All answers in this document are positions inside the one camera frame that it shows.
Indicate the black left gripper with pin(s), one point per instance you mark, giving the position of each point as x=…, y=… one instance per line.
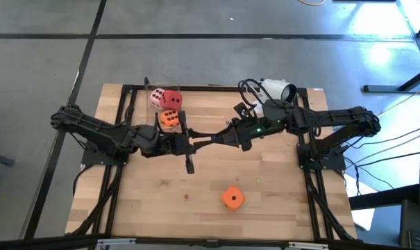
x=161, y=144

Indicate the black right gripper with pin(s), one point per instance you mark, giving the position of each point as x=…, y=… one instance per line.
x=248, y=133

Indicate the large orange foam die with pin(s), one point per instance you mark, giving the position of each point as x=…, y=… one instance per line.
x=233, y=203
x=169, y=118

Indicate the large red foam die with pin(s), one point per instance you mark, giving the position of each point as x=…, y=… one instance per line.
x=171, y=100

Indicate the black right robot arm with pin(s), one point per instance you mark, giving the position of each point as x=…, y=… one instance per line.
x=334, y=116

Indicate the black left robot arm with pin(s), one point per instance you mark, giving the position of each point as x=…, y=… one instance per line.
x=91, y=130

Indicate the clear acrylic box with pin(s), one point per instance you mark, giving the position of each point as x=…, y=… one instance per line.
x=149, y=114

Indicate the black floor stand leg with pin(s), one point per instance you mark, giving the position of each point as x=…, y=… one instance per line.
x=386, y=88

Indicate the black desk bar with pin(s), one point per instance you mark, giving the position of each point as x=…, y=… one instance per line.
x=386, y=198

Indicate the white security camera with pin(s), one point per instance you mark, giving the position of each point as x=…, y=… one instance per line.
x=277, y=88

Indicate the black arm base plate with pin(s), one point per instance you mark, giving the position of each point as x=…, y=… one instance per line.
x=91, y=160
x=334, y=163

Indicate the black aluminium table frame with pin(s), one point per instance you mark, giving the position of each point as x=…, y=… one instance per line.
x=312, y=208

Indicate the black camera mount beam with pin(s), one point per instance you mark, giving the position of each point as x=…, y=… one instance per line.
x=39, y=243

